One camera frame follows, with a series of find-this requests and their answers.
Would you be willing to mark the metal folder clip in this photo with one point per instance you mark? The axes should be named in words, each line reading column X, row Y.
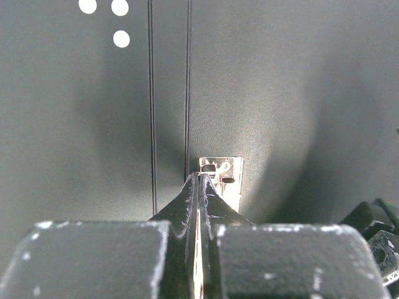
column 226, row 175

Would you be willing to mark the red black folder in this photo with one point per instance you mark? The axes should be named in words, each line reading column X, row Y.
column 103, row 116

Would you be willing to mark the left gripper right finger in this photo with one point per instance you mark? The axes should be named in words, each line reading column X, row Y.
column 244, row 260

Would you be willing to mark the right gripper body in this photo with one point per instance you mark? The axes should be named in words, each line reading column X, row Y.
column 377, row 222

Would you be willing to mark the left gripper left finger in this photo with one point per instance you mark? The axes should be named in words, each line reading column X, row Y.
column 108, row 259

